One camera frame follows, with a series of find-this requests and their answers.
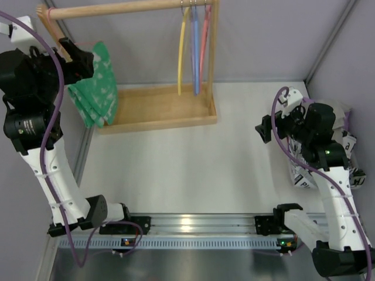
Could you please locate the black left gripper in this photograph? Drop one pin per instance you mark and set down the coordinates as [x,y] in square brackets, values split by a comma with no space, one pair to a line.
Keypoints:
[75,60]

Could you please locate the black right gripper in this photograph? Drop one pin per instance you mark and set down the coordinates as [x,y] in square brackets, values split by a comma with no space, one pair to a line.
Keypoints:
[270,127]

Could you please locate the green white tie-dye trousers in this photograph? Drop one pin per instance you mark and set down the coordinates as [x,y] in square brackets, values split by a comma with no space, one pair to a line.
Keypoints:
[96,98]

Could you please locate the pink clothes hanger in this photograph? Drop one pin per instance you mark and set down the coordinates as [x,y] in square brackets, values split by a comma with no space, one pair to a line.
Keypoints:
[81,65]

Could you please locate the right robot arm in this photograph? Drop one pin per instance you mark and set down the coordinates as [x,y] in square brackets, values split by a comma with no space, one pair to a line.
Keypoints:
[345,249]

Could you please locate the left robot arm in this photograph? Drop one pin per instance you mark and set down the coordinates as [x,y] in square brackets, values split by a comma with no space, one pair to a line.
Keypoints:
[31,82]

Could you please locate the yellow clothes hanger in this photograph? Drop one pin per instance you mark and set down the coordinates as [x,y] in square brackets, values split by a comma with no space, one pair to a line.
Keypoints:
[186,13]

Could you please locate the blue clothes hanger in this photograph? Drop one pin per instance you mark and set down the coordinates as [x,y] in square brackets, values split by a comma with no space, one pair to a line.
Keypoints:
[195,42]

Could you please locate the coral clothes hanger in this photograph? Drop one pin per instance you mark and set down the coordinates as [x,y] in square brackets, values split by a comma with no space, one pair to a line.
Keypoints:
[204,36]

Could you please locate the grey garment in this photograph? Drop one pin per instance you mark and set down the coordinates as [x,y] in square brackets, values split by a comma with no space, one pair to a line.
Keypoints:
[342,112]

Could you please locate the wooden clothes rack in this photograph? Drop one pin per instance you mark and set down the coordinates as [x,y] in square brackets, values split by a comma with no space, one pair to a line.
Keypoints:
[157,107]

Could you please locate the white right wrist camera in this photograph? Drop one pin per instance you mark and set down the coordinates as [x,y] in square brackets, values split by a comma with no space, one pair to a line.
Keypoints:
[289,98]

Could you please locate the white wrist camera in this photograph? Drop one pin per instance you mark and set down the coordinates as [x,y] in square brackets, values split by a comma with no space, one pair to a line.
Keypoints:
[20,37]
[289,98]

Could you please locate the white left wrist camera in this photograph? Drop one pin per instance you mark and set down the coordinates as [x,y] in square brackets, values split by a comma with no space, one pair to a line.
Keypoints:
[20,37]

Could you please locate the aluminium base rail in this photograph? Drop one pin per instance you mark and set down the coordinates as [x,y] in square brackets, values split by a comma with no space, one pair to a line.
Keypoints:
[184,224]

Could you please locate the light blue cable duct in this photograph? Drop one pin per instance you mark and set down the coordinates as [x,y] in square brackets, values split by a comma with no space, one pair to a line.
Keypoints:
[148,242]

